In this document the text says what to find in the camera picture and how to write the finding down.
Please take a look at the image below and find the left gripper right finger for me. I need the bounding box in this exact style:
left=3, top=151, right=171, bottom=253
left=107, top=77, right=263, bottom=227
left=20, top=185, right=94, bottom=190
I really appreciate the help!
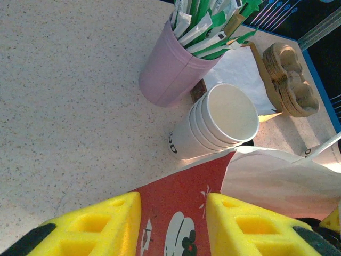
left=206, top=192, right=341, bottom=256

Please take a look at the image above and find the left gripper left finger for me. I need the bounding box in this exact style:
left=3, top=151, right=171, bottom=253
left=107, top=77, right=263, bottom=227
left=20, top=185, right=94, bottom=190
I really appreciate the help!
left=0, top=191, right=142, bottom=256

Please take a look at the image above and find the white red printed paper bag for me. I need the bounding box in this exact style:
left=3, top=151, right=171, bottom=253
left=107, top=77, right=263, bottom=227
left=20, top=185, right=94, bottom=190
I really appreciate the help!
left=130, top=146, right=341, bottom=256

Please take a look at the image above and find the white paper coffee cup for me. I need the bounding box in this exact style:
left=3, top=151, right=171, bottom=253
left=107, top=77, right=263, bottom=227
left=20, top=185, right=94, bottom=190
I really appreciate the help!
left=303, top=141, right=341, bottom=173

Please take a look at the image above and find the stack of white paper cups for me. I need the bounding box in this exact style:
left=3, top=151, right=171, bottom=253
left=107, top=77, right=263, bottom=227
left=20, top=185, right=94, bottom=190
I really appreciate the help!
left=168, top=83, right=260, bottom=160

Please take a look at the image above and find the stack of pulp cup carriers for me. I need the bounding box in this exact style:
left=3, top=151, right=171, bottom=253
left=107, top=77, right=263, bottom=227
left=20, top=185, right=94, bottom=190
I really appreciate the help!
left=262, top=42, right=320, bottom=118

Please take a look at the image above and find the stack of white napkins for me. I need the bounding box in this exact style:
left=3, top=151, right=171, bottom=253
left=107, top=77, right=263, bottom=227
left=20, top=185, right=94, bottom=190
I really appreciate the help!
left=204, top=46, right=277, bottom=116
left=190, top=41, right=283, bottom=123

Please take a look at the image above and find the pink plastic straw cup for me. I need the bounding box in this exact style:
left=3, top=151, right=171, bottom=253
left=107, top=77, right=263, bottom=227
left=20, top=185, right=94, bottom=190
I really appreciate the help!
left=138, top=17, right=227, bottom=108

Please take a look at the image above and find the green white wrapped straw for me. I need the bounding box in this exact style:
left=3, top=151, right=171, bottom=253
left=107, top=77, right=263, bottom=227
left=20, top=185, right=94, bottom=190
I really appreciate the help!
left=191, top=28, right=259, bottom=58
left=173, top=7, right=192, bottom=38
left=186, top=31, right=227, bottom=53
left=178, top=12, right=214, bottom=46

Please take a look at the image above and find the brown paper wrapped stirrer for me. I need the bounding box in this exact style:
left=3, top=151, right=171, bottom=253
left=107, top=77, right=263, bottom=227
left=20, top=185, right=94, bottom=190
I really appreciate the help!
left=223, top=10, right=246, bottom=37

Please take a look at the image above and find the aluminium enclosure post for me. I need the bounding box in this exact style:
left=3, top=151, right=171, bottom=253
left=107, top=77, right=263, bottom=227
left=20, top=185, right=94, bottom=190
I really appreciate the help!
left=297, top=9, right=341, bottom=51

